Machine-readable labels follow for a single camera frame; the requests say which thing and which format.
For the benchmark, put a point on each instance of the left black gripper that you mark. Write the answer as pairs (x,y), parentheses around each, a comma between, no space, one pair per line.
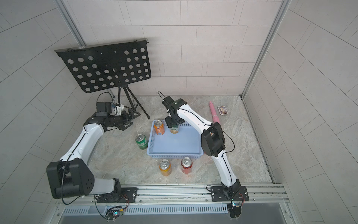
(127,119)

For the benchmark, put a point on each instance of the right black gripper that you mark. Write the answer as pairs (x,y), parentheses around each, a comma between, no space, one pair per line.
(170,121)

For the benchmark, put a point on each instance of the green gold-top tea can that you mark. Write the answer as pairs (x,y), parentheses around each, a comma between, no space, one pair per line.
(174,129)

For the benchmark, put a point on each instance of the orange soda can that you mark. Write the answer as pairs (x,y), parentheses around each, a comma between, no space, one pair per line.
(159,127)

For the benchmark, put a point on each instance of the green Sprite can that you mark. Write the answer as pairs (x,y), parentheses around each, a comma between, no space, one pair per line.
(141,141)

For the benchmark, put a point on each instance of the red cola can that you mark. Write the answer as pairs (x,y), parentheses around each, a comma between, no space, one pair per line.
(187,164)

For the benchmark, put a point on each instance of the yellow-orange Schweppes can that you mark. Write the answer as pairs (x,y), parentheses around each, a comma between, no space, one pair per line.
(165,167)

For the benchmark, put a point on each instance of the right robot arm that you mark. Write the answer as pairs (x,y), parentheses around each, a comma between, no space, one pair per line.
(212,139)

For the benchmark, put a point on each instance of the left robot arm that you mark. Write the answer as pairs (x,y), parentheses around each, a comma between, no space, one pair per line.
(71,176)

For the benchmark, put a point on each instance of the light blue plastic basket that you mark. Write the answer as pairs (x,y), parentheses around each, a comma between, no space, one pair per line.
(186,143)

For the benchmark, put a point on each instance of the pink foam cylinder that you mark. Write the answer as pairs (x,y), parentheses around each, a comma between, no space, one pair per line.
(213,112)

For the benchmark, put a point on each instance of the small playing card box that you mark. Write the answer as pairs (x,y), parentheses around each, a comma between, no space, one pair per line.
(222,110)

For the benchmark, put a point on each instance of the black perforated music stand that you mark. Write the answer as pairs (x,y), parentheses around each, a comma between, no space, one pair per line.
(102,67)

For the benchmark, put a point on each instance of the left circuit board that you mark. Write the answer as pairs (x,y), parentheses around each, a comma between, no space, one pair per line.
(113,213)

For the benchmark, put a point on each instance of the circuit board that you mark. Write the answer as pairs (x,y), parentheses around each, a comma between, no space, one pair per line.
(113,213)
(234,210)

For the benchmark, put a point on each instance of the right circuit board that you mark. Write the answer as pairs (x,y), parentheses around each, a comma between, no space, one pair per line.
(234,210)

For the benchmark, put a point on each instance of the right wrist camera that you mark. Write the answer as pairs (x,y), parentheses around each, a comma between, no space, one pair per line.
(167,101)

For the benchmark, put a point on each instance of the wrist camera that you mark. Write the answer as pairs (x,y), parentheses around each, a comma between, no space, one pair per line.
(167,101)
(108,109)

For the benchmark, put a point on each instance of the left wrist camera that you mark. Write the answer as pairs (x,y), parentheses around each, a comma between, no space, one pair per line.
(108,109)

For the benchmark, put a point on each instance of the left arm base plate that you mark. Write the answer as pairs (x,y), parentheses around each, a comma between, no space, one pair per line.
(127,195)

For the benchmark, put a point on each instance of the aluminium mounting rail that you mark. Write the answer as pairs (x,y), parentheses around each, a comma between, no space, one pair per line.
(156,194)

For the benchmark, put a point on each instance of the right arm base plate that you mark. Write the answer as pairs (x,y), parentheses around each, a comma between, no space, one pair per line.
(223,194)

